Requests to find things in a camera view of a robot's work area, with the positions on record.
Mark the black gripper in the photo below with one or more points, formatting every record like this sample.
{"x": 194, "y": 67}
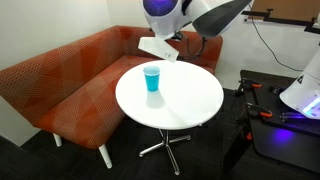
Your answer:
{"x": 178, "y": 36}

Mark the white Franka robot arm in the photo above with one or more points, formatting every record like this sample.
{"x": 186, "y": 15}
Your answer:
{"x": 206, "y": 13}

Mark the blue plastic cup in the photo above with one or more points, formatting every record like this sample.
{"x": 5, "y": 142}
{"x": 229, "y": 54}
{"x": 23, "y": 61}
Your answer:
{"x": 152, "y": 80}

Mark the orange black clamp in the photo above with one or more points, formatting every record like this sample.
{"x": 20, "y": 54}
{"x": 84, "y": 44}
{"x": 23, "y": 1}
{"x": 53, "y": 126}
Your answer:
{"x": 255, "y": 85}
{"x": 265, "y": 114}

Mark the orange patterned corner sofa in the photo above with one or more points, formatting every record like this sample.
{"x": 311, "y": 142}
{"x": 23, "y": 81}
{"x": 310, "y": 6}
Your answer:
{"x": 76, "y": 83}

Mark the brown cork board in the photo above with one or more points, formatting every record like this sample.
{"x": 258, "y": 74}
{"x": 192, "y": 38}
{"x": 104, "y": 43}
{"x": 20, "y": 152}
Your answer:
{"x": 290, "y": 8}

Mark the black robot mounting cart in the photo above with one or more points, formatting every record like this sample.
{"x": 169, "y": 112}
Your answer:
{"x": 286, "y": 143}

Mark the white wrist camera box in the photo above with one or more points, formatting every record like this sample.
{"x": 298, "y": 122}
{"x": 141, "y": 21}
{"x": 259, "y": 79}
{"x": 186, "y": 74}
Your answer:
{"x": 158, "y": 49}

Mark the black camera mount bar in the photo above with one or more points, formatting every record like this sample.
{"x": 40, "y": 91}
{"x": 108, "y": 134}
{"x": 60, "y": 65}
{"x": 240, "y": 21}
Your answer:
{"x": 283, "y": 20}

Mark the chrome table pedestal base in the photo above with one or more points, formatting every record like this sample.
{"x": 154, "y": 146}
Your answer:
{"x": 165, "y": 146}

